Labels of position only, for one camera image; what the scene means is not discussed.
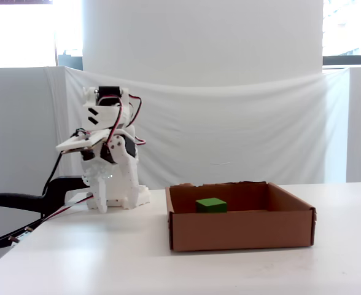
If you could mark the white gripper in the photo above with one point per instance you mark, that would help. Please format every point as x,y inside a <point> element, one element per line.
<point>116,152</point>

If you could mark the green cube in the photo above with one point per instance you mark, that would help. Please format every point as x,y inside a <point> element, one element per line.
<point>211,205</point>

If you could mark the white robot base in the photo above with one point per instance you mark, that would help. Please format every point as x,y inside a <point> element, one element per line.
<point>142,196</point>

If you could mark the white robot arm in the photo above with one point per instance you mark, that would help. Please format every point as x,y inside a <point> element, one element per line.
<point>105,113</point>

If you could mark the brown cardboard box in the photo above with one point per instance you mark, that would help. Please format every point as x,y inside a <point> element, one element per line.
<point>242,229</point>

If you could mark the black chair armrest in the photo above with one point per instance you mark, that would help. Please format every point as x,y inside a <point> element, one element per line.
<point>21,199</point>

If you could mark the wide white partition panel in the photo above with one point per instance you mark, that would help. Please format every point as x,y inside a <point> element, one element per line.
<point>14,129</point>

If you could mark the black controller board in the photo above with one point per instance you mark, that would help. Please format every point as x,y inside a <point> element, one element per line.
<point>2,242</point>

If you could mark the white cloth backdrop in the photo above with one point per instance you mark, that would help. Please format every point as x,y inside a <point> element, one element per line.
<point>229,129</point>

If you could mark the white round pillar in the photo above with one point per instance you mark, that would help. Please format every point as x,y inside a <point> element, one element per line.
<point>199,40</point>

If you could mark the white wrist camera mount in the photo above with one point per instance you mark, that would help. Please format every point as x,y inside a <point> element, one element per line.
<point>81,142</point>

